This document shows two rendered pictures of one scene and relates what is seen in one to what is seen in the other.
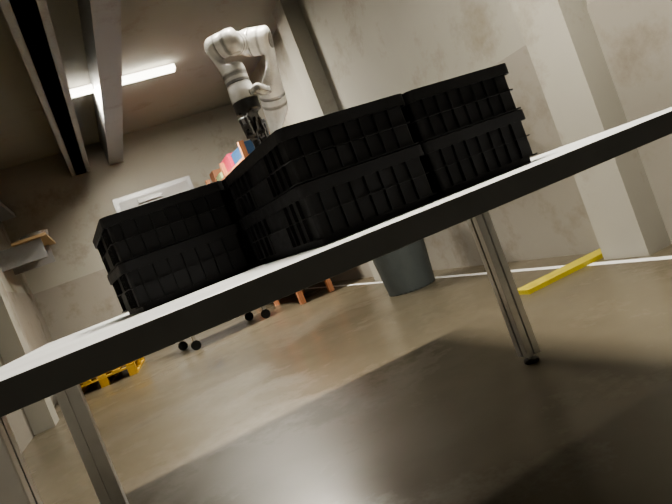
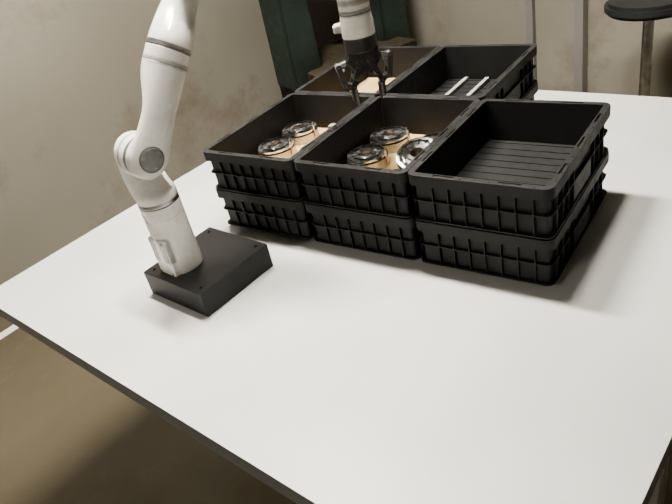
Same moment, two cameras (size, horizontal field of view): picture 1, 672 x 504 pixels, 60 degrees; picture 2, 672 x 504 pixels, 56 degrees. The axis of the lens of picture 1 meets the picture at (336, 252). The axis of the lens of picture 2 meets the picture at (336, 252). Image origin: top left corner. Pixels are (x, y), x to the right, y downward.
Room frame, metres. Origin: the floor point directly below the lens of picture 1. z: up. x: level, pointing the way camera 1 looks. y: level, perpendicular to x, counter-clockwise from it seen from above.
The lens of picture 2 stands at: (2.41, 1.35, 1.51)
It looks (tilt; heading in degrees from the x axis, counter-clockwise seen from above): 32 degrees down; 247
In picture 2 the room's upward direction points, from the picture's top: 14 degrees counter-clockwise
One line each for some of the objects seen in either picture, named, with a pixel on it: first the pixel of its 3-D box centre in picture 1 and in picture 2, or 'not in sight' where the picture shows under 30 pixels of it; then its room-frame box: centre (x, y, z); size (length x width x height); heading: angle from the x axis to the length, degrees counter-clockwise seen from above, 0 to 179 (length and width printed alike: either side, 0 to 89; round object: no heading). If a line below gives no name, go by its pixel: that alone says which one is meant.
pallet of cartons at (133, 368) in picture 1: (105, 362); not in sight; (6.65, 2.90, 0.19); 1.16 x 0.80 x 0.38; 20
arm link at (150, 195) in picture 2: not in sight; (146, 171); (2.23, 0.02, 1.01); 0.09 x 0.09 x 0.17; 10
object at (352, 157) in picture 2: not in sight; (367, 153); (1.72, 0.07, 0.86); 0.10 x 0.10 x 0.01
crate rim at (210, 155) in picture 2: not in sight; (292, 126); (1.81, -0.13, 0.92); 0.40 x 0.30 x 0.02; 25
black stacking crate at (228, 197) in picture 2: not in sight; (305, 179); (1.81, -0.13, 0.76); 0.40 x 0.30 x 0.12; 25
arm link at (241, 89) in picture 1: (246, 88); (354, 19); (1.68, 0.07, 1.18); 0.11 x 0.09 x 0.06; 72
